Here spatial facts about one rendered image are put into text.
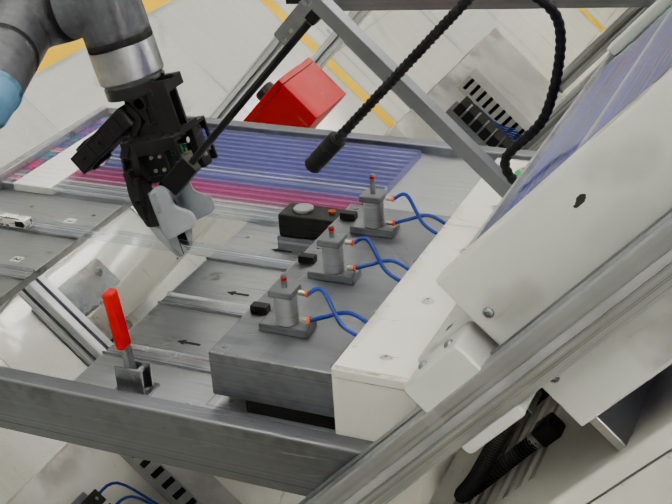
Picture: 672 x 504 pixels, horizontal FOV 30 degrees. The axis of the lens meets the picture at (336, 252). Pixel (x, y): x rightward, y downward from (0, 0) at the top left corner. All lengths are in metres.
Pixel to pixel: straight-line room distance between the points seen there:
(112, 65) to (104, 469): 0.57
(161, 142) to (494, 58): 1.80
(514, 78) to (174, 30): 0.97
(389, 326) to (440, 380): 0.18
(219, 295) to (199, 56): 2.13
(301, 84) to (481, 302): 1.27
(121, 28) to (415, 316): 0.47
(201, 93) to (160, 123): 1.96
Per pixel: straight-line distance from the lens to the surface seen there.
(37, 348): 2.58
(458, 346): 0.95
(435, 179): 1.64
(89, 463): 1.69
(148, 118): 1.42
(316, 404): 1.14
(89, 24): 1.40
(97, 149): 1.47
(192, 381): 1.24
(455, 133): 1.20
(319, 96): 2.19
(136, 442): 1.22
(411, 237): 1.35
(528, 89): 3.12
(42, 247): 1.56
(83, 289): 2.71
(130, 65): 1.39
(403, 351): 1.10
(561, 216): 0.90
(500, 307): 0.95
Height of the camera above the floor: 1.92
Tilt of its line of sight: 36 degrees down
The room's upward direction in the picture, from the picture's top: 46 degrees clockwise
